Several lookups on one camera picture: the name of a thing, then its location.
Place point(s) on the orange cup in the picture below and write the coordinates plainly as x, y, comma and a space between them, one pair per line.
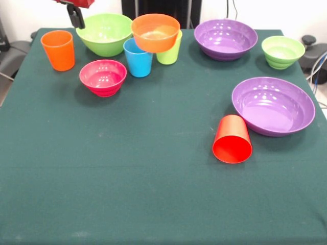
60, 53

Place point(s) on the pink bowl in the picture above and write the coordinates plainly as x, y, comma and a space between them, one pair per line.
103, 84

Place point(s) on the small green bowl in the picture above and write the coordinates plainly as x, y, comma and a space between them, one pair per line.
282, 54

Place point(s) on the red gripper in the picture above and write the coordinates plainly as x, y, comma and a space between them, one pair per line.
81, 3

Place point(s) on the black chair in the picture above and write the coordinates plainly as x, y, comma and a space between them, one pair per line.
315, 54
12, 57

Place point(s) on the large green bowl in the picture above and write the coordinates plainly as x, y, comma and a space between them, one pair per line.
102, 40

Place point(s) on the orange bowl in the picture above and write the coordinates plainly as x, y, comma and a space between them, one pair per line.
155, 42

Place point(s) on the dark green tablecloth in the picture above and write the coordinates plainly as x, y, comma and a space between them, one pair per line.
153, 191

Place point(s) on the purple bowl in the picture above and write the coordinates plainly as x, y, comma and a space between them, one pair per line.
224, 38
273, 109

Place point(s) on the red cup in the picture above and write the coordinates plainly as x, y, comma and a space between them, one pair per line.
232, 150

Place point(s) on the blue cup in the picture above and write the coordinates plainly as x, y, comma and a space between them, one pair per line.
138, 65

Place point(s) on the yellow-green cup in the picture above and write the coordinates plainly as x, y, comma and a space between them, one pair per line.
169, 56

